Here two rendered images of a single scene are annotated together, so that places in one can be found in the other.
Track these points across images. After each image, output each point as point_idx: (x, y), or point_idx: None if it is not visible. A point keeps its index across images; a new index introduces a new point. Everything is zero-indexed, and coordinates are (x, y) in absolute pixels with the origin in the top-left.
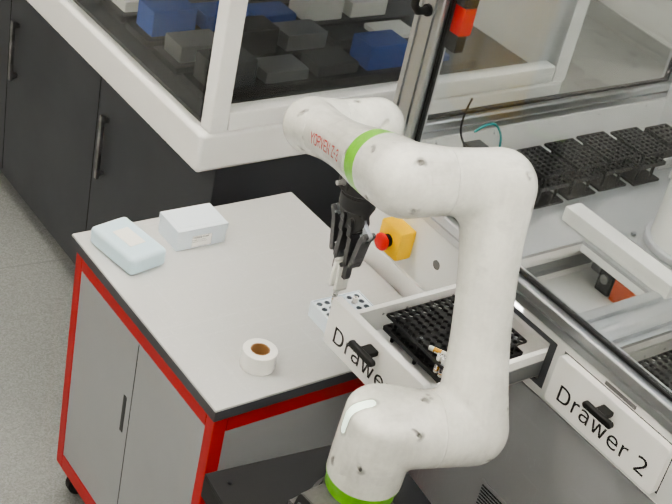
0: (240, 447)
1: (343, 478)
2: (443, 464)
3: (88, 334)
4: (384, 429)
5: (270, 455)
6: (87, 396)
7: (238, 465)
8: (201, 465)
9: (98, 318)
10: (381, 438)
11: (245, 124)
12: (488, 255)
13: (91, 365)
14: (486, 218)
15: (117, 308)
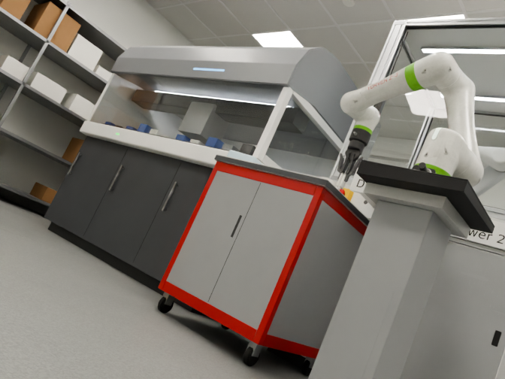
0: (321, 217)
1: (435, 158)
2: (469, 168)
3: (213, 199)
4: (457, 132)
5: (325, 236)
6: (203, 233)
7: (317, 229)
8: (306, 217)
9: (225, 186)
10: (457, 134)
11: (267, 163)
12: (467, 102)
13: (212, 214)
14: (465, 89)
15: (245, 173)
